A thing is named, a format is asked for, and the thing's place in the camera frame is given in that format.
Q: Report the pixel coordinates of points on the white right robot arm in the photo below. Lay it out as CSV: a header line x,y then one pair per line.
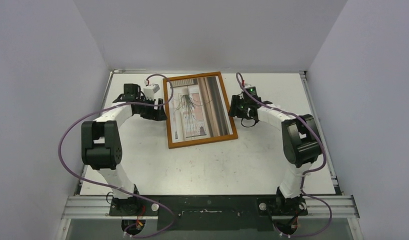
x,y
300,139

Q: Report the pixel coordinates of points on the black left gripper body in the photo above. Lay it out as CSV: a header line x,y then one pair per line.
x,y
147,112

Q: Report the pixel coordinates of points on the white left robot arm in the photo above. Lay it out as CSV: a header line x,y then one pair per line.
x,y
101,146

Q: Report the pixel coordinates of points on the aluminium front rail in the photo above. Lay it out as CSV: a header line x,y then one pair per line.
x,y
98,207

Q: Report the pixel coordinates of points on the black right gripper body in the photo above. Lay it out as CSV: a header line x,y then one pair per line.
x,y
234,106

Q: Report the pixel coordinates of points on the wooden picture frame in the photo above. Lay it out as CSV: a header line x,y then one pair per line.
x,y
204,142

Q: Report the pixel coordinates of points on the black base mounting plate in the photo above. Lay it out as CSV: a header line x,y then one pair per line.
x,y
209,212

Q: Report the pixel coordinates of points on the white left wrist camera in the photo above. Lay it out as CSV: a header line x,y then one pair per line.
x,y
150,91

